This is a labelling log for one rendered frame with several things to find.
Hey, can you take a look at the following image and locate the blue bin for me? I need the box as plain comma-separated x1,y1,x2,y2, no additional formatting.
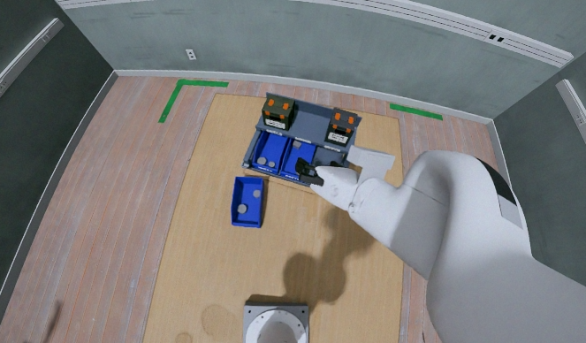
253,131,291,174
280,138,316,181
231,176,264,228

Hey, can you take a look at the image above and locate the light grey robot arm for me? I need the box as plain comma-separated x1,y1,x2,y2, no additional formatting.
246,145,586,343

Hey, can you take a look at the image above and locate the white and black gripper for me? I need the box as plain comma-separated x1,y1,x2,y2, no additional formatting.
295,157,362,213

